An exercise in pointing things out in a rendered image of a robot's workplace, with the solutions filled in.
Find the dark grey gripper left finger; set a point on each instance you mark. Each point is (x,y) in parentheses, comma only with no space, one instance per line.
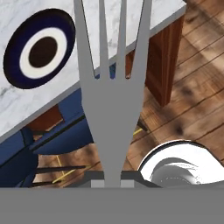
(94,178)

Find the navy and white round plate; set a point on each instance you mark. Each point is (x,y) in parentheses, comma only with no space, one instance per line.
(39,49)

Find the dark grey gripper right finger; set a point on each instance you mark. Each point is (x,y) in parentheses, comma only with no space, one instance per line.
(129,178)

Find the grey metal fork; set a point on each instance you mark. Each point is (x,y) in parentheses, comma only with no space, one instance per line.
(112,116)

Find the white round domed object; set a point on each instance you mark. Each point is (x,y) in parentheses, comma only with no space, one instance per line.
(186,159)

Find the blue stool with black legs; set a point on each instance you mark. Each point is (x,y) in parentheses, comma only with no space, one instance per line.
(62,134)

